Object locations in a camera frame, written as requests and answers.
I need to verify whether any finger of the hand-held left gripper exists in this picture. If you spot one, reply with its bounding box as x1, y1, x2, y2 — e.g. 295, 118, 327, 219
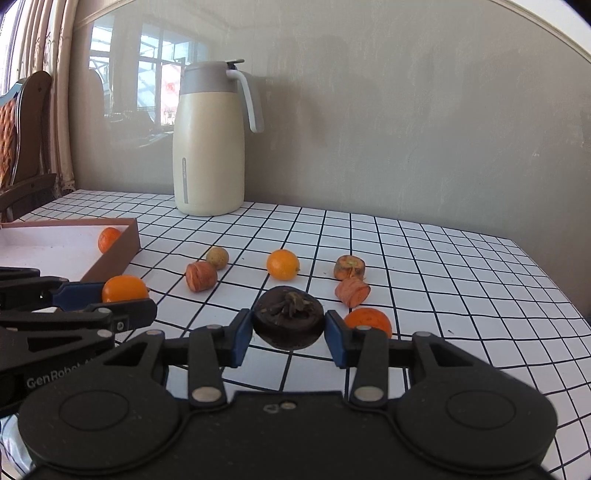
0, 267, 106, 311
0, 298, 158, 374

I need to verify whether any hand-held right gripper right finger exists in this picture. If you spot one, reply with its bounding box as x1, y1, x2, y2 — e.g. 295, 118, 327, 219
324, 310, 472, 409

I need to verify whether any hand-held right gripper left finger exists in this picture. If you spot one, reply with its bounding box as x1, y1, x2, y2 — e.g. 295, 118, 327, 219
105, 308, 253, 409

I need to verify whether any orange kumquat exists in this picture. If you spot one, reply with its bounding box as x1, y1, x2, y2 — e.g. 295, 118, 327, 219
102, 275, 150, 304
266, 249, 301, 281

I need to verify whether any dark mangosteen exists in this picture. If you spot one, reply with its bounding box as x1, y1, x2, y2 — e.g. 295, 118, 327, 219
252, 285, 325, 349

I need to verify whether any orange carrot piece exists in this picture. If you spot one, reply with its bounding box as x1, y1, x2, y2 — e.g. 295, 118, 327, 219
185, 261, 219, 293
335, 277, 371, 308

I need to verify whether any brown cardboard box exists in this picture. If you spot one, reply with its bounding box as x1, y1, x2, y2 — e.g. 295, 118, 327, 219
0, 218, 141, 283

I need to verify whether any tangerine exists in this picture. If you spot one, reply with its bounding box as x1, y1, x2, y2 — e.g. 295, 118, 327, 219
98, 227, 123, 254
344, 308, 393, 339

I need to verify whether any carrot piece with stem end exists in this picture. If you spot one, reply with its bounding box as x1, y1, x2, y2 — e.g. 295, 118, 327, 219
334, 256, 367, 281

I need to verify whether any white grid tablecloth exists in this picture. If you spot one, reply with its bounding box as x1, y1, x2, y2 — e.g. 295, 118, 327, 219
0, 189, 591, 480

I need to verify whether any wooden chair with cushion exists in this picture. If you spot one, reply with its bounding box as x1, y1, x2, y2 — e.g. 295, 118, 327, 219
0, 70, 58, 222

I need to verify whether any cream thermos jug grey lid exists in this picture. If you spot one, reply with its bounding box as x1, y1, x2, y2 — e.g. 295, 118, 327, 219
172, 58, 265, 217

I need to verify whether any beige patterned curtain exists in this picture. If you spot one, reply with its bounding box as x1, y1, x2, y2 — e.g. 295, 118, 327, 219
18, 0, 93, 195

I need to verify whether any window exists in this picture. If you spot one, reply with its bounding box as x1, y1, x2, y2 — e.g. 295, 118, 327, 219
0, 0, 26, 95

